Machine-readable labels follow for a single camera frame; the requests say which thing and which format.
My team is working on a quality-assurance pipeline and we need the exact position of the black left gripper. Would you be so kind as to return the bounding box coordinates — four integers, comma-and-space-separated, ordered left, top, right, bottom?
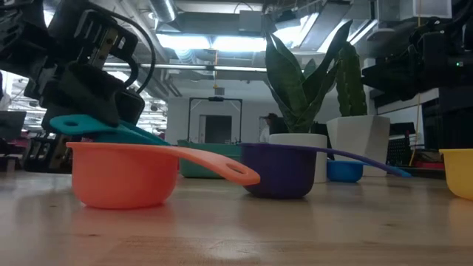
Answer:
39, 0, 146, 132

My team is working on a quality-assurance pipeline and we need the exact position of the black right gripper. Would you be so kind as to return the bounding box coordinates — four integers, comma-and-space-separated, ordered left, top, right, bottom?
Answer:
361, 34, 426, 102

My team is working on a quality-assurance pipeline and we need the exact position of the teal measuring cup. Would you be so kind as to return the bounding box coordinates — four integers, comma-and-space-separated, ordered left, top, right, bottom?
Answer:
50, 113, 171, 146

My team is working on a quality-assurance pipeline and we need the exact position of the orange measuring cup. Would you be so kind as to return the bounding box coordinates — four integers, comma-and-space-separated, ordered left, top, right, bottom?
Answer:
66, 141, 262, 210

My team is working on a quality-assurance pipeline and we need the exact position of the blue measuring cup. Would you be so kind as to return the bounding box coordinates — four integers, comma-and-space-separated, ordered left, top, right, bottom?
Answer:
326, 159, 413, 184

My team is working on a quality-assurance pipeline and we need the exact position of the yellow measuring cup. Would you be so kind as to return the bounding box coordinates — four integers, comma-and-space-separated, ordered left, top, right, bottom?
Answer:
438, 148, 473, 202

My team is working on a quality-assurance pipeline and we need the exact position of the purple measuring cup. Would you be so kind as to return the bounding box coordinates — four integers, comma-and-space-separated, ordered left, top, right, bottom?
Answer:
239, 143, 400, 200

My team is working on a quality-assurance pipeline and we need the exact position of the teal plastic basket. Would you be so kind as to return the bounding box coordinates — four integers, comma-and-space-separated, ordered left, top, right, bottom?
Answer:
177, 139, 243, 180

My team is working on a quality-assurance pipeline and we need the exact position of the green cactus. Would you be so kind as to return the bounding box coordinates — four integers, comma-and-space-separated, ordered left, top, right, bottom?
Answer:
334, 41, 369, 117

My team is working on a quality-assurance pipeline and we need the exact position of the black perforated panel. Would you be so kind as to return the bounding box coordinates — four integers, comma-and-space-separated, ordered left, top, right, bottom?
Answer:
386, 123, 417, 167

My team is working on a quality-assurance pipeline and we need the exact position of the white hexagonal plant pot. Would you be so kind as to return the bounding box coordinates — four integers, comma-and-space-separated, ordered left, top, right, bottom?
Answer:
326, 115, 392, 177

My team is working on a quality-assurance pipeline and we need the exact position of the flat red object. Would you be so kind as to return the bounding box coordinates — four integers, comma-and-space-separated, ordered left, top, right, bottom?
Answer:
412, 160, 446, 171

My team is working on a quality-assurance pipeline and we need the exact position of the black monitor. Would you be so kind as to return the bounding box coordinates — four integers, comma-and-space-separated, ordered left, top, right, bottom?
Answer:
0, 110, 27, 141

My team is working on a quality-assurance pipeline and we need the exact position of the green snake plant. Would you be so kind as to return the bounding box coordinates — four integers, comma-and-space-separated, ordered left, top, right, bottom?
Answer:
264, 20, 354, 134

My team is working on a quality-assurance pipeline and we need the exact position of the white round plant pot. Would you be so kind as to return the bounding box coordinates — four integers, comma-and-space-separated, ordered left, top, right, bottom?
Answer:
268, 132, 329, 184

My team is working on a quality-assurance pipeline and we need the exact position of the black left wrist camera cable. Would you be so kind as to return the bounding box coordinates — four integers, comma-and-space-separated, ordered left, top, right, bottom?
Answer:
106, 10, 157, 95

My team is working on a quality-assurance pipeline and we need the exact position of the black background rig frame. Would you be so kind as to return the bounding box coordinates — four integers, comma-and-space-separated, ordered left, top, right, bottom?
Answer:
187, 96, 244, 144

